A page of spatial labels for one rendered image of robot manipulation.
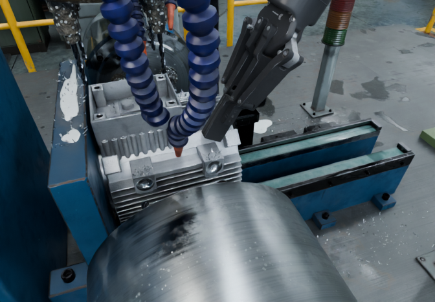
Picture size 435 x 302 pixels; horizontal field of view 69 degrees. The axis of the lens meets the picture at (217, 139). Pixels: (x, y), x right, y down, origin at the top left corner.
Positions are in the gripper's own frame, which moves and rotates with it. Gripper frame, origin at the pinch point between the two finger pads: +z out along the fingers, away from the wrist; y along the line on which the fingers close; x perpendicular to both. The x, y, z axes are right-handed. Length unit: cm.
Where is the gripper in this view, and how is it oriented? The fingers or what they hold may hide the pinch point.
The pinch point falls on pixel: (222, 118)
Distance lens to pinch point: 45.7
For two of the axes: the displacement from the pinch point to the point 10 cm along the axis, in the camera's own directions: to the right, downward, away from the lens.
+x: 8.2, 2.1, 5.3
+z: -4.8, 7.7, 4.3
